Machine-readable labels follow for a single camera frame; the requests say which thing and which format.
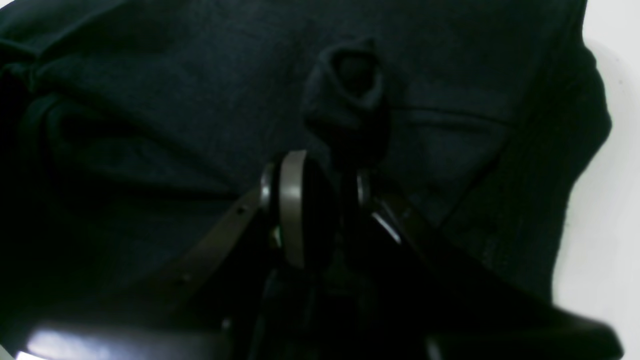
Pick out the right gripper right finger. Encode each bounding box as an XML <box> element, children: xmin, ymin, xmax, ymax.
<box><xmin>340</xmin><ymin>168</ymin><xmax>624</xmax><ymax>360</ymax></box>

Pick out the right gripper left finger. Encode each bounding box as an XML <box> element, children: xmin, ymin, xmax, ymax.
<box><xmin>20</xmin><ymin>150</ymin><xmax>330</xmax><ymax>360</ymax></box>

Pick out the black T-shirt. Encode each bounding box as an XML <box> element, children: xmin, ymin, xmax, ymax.
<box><xmin>1</xmin><ymin>0</ymin><xmax>611</xmax><ymax>360</ymax></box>

